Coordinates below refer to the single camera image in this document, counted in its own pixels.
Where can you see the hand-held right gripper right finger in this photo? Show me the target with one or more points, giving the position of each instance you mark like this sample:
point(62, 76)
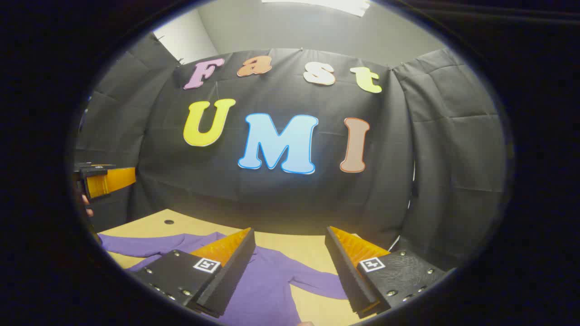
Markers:
point(346, 276)

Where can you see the purple knit cardigan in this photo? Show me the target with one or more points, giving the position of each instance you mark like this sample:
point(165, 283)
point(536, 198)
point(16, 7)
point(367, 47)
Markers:
point(267, 290)

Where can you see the black backdrop cloth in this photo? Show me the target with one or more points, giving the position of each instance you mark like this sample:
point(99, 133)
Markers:
point(281, 199)

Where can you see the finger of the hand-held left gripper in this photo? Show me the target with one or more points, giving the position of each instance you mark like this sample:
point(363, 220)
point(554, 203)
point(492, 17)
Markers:
point(111, 180)

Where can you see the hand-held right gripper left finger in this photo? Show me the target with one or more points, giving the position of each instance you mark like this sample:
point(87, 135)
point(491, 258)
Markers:
point(231, 276)

